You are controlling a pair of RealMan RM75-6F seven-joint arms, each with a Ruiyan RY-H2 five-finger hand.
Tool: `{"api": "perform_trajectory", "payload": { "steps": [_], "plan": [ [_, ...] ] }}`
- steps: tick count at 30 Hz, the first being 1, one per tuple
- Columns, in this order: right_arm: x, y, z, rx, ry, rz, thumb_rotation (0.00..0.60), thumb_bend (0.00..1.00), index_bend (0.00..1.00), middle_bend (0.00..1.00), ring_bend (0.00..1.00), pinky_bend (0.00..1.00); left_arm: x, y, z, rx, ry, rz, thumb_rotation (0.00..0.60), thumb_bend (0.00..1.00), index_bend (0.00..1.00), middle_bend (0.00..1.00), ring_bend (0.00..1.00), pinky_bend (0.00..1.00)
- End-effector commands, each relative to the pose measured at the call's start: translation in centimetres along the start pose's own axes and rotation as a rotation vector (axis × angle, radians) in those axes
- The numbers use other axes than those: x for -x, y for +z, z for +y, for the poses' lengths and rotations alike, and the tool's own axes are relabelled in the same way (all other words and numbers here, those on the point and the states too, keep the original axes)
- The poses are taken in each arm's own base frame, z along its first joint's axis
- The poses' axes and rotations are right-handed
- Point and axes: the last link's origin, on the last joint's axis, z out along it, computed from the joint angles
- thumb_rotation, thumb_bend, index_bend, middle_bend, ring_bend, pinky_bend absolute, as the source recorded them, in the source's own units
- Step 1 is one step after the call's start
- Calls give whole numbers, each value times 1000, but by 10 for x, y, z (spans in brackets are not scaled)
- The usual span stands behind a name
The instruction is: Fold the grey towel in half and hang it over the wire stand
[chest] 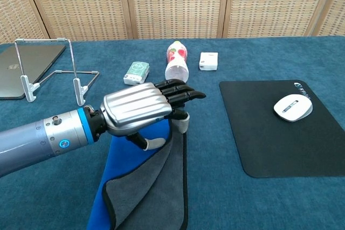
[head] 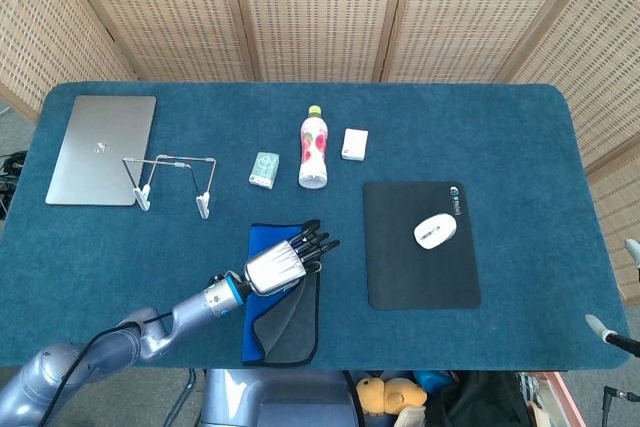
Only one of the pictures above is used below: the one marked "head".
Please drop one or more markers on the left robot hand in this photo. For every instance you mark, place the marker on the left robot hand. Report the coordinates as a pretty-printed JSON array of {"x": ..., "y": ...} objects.
[{"x": 275, "y": 267}]

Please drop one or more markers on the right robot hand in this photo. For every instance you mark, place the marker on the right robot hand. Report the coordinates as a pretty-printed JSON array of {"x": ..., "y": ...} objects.
[{"x": 600, "y": 329}]

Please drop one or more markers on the grey and blue cloth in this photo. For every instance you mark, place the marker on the grey and blue cloth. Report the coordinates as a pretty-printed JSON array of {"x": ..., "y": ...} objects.
[{"x": 290, "y": 327}]

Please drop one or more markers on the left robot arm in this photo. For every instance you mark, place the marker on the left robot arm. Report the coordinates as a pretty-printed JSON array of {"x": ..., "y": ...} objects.
[{"x": 190, "y": 307}]

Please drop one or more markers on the silver metal clamp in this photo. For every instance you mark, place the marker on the silver metal clamp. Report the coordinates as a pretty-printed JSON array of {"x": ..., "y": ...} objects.
[{"x": 530, "y": 387}]

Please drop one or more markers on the green tissue pack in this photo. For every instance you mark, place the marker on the green tissue pack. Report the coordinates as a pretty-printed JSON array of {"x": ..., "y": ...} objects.
[{"x": 264, "y": 169}]

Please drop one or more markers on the black mouse pad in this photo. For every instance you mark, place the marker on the black mouse pad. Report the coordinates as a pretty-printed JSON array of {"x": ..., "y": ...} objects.
[{"x": 400, "y": 257}]

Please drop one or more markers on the pink drink bottle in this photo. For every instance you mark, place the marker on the pink drink bottle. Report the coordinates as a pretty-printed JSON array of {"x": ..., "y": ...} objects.
[{"x": 313, "y": 147}]

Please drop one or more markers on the grey robot torso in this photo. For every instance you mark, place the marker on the grey robot torso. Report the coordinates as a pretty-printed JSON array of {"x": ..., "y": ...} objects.
[{"x": 280, "y": 397}]

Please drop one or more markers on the black bag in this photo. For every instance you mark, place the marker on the black bag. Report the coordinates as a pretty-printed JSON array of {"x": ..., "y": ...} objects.
[{"x": 475, "y": 402}]

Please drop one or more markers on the small white box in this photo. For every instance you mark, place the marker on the small white box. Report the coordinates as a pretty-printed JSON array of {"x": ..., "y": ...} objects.
[{"x": 355, "y": 143}]

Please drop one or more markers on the white computer mouse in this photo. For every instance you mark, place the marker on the white computer mouse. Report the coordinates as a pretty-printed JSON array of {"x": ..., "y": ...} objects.
[{"x": 435, "y": 232}]

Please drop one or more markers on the yellow plush toy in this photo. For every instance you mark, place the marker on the yellow plush toy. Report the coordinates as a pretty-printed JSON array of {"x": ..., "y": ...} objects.
[{"x": 385, "y": 394}]

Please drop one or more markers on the blue plastic object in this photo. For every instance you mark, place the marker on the blue plastic object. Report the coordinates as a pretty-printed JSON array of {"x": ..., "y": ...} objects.
[{"x": 432, "y": 381}]

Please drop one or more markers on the silver laptop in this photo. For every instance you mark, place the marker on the silver laptop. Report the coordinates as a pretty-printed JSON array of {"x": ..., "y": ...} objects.
[{"x": 100, "y": 147}]

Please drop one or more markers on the blue table cloth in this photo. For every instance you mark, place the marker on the blue table cloth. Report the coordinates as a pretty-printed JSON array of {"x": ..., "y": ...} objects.
[{"x": 500, "y": 137}]

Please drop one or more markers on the bamboo folding screen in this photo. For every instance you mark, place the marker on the bamboo folding screen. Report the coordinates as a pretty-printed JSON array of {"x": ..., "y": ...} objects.
[{"x": 320, "y": 7}]

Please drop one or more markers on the pink wooden frame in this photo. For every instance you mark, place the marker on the pink wooden frame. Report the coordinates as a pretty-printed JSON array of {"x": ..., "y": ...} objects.
[{"x": 560, "y": 392}]

